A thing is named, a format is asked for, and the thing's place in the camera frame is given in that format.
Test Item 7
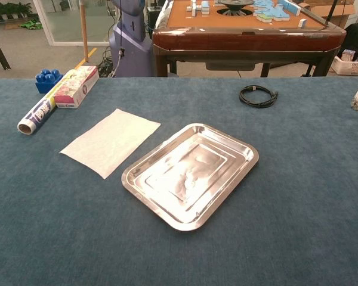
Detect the white paper sheet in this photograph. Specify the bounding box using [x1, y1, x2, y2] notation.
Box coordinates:
[59, 108, 161, 179]

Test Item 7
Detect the silver metal tray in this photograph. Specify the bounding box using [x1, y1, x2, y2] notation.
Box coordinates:
[121, 123, 260, 232]

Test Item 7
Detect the purple blue machine base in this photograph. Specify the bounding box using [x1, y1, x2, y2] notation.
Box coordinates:
[109, 0, 154, 77]

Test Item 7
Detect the floral pink white carton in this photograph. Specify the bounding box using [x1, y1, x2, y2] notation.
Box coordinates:
[53, 66, 100, 109]

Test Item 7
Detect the brown mahjong table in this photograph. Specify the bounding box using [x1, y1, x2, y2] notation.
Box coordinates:
[152, 0, 347, 77]

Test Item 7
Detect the small mahjong tile stack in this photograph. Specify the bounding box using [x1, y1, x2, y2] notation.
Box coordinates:
[187, 0, 211, 16]

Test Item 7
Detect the cling wrap roll blue print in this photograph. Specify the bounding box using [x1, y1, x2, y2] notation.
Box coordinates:
[17, 69, 78, 135]

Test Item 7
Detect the blue toy building brick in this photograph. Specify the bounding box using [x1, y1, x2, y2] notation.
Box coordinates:
[35, 69, 64, 94]

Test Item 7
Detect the wooden pole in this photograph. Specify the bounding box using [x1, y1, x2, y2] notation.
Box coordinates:
[79, 0, 90, 63]

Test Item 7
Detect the black mahjong table dial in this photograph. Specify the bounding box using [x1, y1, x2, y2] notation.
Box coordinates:
[216, 0, 255, 15]

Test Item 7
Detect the large mahjong tile pile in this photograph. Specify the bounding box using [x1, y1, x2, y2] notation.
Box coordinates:
[252, 0, 302, 24]

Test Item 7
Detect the white plastic crate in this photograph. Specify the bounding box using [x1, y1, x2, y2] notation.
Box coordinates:
[331, 55, 358, 76]

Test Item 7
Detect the green item on floor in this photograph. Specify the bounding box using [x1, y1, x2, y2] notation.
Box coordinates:
[20, 18, 44, 30]

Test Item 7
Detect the thin black pole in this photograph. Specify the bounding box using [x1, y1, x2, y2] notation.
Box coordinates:
[325, 0, 338, 26]

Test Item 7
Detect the row of potted plants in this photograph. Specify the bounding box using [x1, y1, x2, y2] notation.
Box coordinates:
[0, 2, 33, 21]

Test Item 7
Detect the black coiled cable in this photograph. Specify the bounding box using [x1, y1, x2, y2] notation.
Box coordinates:
[239, 85, 279, 108]

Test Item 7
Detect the tangle of floor cables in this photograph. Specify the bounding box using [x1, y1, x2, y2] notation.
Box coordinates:
[97, 47, 117, 77]

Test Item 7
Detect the hanging cable with connector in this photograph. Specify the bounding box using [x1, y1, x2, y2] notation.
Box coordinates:
[117, 0, 125, 58]

